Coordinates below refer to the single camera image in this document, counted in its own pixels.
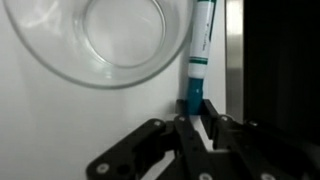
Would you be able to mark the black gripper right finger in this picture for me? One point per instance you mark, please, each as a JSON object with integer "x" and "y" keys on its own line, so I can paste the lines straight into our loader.
{"x": 257, "y": 151}

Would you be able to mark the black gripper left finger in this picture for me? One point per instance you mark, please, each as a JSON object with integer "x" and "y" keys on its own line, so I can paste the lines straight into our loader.
{"x": 134, "y": 155}

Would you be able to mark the teal and white marker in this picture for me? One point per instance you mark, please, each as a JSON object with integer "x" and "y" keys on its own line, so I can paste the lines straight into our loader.
{"x": 203, "y": 20}

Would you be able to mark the clear glass cup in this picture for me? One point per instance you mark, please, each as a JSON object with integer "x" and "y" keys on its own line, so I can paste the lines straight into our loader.
{"x": 102, "y": 44}

